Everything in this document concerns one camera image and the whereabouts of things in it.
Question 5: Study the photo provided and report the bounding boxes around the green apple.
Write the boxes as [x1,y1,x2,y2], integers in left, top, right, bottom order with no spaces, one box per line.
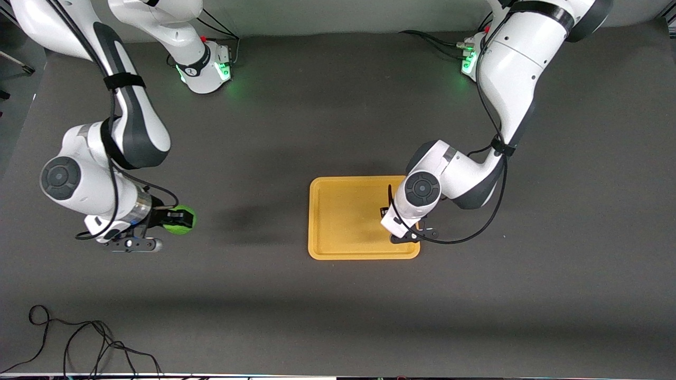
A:
[162,205,197,235]

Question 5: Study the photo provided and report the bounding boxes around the yellow plastic tray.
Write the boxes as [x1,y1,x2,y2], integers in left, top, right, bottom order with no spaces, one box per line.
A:
[308,176,421,261]

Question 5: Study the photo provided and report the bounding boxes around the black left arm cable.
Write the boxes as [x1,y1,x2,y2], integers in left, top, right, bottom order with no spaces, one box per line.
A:
[388,11,509,245]

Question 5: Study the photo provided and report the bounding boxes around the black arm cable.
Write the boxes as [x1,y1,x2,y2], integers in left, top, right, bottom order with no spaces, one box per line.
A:
[46,0,179,241]
[388,11,509,245]

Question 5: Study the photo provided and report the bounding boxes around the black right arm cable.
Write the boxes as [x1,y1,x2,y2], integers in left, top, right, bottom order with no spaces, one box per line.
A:
[46,0,179,241]

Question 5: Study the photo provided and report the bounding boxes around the loose black cable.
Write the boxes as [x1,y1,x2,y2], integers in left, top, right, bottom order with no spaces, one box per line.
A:
[0,305,163,379]

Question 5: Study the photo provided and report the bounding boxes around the black left arm strap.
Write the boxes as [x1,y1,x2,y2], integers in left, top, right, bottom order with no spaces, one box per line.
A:
[491,136,517,157]

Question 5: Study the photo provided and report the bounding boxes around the black arm strap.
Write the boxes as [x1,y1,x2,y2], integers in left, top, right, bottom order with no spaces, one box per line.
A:
[102,73,146,91]
[491,136,517,157]

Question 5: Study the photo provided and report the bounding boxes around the black right arm strap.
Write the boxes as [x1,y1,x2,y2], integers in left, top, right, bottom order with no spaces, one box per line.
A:
[102,73,146,91]

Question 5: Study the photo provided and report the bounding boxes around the black left base cable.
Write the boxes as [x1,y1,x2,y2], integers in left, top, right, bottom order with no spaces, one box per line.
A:
[398,30,468,55]

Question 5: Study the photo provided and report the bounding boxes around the black base cable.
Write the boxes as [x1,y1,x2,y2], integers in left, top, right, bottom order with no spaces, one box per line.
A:
[196,8,241,64]
[398,30,468,55]

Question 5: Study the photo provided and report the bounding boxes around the black right base cable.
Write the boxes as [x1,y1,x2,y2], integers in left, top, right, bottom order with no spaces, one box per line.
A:
[196,8,241,64]

